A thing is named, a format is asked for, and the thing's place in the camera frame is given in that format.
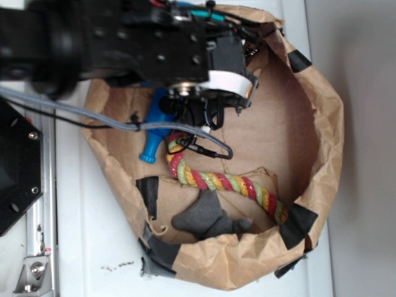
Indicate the aluminium extrusion rail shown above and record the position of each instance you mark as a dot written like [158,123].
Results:
[41,216]

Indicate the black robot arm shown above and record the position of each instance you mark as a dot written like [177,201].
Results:
[194,52]

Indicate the silver keys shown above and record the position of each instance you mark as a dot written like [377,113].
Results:
[251,49]

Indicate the black gripper white motor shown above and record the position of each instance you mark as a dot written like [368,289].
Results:
[230,85]

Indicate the silver corner bracket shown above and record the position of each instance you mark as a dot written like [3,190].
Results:
[35,277]

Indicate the grey plush toy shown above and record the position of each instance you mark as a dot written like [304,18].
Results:
[205,218]

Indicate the multicolour twisted rope toy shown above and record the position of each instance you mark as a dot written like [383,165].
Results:
[220,181]

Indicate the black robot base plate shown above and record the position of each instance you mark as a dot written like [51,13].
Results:
[21,174]

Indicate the brown paper bag bin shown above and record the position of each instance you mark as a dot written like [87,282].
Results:
[290,141]

